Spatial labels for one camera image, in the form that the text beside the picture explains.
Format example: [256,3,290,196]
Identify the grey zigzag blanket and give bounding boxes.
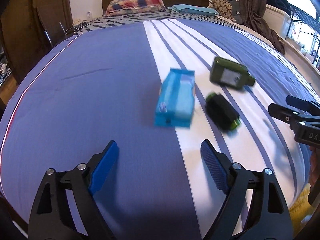
[81,10,219,35]

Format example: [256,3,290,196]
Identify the black thread spool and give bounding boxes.
[205,92,242,132]

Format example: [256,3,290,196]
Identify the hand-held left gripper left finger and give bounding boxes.
[27,140,120,240]

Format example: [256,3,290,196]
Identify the yellow fluffy rug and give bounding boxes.
[287,182,316,233]

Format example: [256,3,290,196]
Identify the plaid pillow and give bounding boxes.
[103,0,166,17]

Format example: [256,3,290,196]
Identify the blue cardboard box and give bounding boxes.
[154,68,196,128]

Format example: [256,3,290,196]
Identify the wooden nightstand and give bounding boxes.
[57,22,87,43]

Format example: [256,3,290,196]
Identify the dark green flask bottle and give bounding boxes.
[209,57,256,91]

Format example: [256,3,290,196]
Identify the brown curtain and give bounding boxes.
[214,0,286,55]

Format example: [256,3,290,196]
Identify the tangled charger cables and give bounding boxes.
[72,18,95,34]

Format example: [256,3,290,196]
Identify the white storage box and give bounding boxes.
[265,4,292,40]

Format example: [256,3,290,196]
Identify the black metal rack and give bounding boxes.
[287,4,320,68]

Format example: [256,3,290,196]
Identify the dark wooden wardrobe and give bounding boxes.
[0,0,73,87]

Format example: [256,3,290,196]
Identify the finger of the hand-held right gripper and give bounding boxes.
[268,103,304,127]
[286,95,320,116]

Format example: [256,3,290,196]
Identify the patterned backpack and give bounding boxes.
[212,0,244,23]

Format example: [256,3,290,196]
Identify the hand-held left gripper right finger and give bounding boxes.
[201,139,293,240]

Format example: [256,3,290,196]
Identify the teal pillow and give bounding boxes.
[166,4,219,16]

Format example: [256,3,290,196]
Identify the blue striped bedspread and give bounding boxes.
[0,17,320,240]

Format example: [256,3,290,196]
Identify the person's right hand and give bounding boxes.
[309,146,320,188]

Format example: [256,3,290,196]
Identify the folded dark chair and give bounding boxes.
[34,7,55,48]

